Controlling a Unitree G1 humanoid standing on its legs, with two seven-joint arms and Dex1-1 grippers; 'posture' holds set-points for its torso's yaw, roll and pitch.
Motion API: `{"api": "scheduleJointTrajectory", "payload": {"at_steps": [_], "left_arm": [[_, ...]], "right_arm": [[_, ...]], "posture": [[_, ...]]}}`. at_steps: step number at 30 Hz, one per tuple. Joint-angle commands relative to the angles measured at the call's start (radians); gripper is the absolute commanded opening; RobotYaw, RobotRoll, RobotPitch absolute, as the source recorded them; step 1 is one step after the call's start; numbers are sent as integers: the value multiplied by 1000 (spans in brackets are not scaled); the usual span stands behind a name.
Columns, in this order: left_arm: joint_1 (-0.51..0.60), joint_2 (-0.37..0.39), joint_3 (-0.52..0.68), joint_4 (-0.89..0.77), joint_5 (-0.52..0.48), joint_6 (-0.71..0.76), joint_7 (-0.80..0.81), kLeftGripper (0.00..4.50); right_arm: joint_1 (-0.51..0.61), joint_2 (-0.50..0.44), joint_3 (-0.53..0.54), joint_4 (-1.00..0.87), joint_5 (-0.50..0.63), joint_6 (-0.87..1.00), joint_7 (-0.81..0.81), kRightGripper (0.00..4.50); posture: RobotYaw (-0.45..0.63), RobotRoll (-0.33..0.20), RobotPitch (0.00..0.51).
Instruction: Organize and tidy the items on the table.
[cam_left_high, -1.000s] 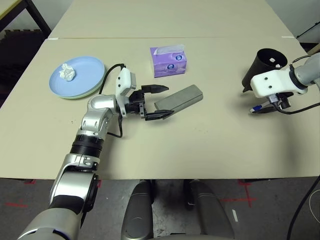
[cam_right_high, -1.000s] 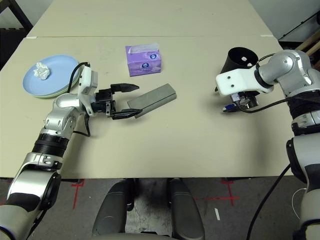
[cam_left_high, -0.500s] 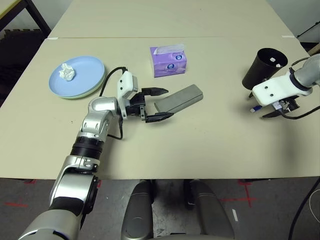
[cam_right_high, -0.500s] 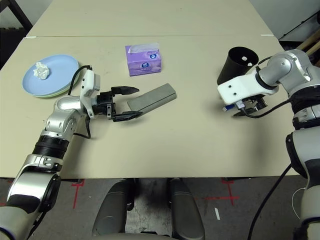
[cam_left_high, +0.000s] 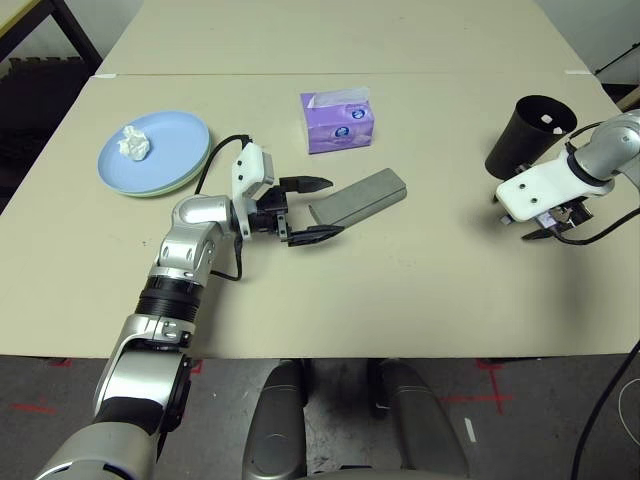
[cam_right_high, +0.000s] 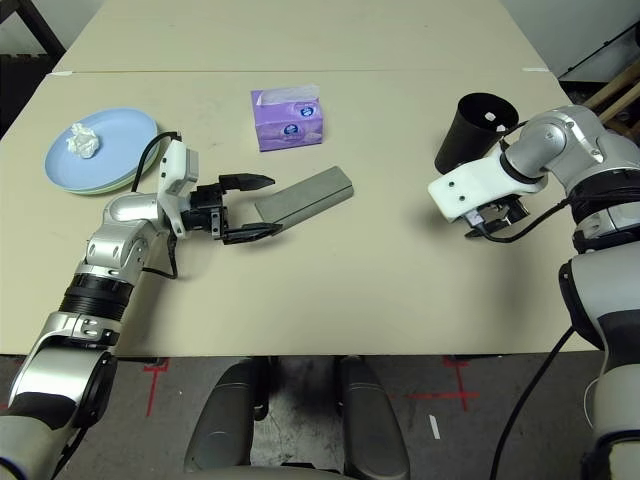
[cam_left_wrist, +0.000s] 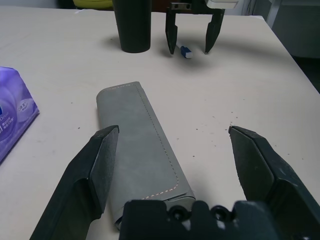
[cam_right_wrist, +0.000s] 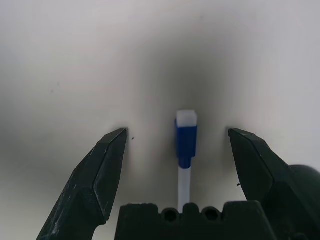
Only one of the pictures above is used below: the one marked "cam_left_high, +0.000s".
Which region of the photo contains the grey glasses case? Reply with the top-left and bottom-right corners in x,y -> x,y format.
307,167 -> 408,234

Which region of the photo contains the grey robot right leg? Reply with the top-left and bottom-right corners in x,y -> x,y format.
368,358 -> 470,480

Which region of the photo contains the wooden side table black frame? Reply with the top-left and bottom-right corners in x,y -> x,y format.
0,0 -> 104,77

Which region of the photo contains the purple tissue box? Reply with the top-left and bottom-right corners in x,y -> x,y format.
299,86 -> 376,156

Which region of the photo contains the blue plastic plate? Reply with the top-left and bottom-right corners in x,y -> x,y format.
96,110 -> 211,196

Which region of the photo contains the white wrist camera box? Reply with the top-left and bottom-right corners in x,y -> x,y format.
230,143 -> 277,242
495,149 -> 617,223

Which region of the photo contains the black plastic cup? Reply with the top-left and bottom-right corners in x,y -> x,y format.
484,94 -> 578,181

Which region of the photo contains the green plastic plate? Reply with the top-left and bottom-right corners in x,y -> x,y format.
112,137 -> 214,201

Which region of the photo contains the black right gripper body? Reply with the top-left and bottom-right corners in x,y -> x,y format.
548,198 -> 595,235

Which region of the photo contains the grey robot left leg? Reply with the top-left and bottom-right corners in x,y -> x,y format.
241,358 -> 308,480

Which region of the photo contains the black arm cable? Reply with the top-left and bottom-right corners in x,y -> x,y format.
193,134 -> 252,283
549,121 -> 640,480

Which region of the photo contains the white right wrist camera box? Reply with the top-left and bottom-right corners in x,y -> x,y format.
495,149 -> 617,223

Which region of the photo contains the white floor cable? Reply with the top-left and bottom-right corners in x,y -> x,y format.
616,377 -> 640,454

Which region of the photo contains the black foam floor mat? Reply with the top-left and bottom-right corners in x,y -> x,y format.
0,56 -> 87,214

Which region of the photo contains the grey robot leg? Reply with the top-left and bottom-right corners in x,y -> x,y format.
368,358 -> 470,480
241,358 -> 308,480

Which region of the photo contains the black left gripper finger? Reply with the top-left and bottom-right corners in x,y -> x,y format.
287,224 -> 347,249
278,175 -> 334,194

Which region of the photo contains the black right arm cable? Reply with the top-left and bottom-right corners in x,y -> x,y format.
549,121 -> 640,480

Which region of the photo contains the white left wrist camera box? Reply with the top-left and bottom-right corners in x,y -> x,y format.
230,143 -> 277,242

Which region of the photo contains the white tissue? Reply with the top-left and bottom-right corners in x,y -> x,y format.
116,125 -> 152,162

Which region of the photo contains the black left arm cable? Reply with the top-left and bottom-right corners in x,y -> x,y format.
193,134 -> 252,283

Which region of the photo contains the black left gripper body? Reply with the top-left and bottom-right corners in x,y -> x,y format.
243,184 -> 292,242

